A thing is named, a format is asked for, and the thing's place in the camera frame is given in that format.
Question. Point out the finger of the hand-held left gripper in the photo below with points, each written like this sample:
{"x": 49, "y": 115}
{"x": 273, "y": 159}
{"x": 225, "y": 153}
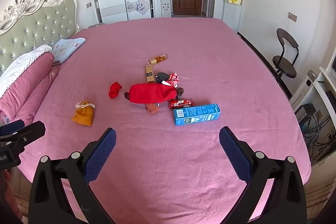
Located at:
{"x": 31, "y": 130}
{"x": 11, "y": 127}

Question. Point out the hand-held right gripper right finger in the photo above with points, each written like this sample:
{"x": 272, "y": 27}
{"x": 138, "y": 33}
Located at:
{"x": 235, "y": 155}

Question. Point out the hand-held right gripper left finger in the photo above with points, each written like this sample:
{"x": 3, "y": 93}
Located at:
{"x": 101, "y": 153}

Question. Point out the blue cardboard box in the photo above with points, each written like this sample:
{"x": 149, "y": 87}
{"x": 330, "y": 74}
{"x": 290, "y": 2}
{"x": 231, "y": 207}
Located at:
{"x": 197, "y": 114}

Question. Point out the dark brown sock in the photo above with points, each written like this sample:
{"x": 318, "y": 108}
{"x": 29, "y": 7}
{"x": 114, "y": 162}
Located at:
{"x": 127, "y": 95}

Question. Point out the red sock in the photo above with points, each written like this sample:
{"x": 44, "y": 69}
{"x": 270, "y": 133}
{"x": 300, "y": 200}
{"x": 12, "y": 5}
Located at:
{"x": 115, "y": 90}

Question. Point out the salmon sock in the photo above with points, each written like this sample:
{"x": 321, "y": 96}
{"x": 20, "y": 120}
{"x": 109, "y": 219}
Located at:
{"x": 152, "y": 108}

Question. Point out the red snack packet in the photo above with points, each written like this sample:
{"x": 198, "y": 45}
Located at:
{"x": 181, "y": 103}

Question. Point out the red cloth pouch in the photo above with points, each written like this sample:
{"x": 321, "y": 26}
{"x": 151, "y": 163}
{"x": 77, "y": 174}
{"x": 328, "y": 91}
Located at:
{"x": 149, "y": 92}

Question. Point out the black cloth piece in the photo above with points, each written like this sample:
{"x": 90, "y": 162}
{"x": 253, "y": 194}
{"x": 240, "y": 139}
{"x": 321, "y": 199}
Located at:
{"x": 180, "y": 91}

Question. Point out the gold cardboard box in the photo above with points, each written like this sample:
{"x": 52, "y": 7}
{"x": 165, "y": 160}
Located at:
{"x": 150, "y": 74}

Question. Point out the dark grey knitted hat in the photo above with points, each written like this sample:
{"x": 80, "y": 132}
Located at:
{"x": 161, "y": 76}

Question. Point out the red and white snack wrapper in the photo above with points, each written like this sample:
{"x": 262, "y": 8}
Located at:
{"x": 173, "y": 79}

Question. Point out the amber bottle with gold cap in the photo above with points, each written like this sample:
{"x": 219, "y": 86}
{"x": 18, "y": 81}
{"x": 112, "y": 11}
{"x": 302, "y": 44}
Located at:
{"x": 160, "y": 58}

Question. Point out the person's left hand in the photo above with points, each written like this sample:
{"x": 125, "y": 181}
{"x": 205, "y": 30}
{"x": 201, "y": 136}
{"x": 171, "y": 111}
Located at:
{"x": 10, "y": 190}

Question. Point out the folded pink quilt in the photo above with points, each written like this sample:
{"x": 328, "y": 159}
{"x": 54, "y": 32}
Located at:
{"x": 26, "y": 87}

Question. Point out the white knit blanket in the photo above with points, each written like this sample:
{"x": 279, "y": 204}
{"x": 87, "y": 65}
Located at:
{"x": 23, "y": 61}

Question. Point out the black electronics box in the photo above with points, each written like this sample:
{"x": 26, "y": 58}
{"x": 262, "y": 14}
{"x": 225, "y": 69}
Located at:
{"x": 305, "y": 111}

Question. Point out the light blue patterned pillow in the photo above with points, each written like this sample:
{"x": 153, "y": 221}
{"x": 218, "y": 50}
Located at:
{"x": 65, "y": 49}

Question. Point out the white tower appliance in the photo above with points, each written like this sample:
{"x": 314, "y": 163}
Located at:
{"x": 302, "y": 92}

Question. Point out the green tufted headboard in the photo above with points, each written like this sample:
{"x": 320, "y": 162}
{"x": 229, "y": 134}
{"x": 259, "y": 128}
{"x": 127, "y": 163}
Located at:
{"x": 34, "y": 29}

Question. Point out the black round chair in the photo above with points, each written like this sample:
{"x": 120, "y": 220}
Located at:
{"x": 284, "y": 64}

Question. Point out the white desk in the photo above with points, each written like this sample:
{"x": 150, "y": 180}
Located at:
{"x": 321, "y": 92}

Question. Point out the black keyboard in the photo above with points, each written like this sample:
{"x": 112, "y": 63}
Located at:
{"x": 331, "y": 99}

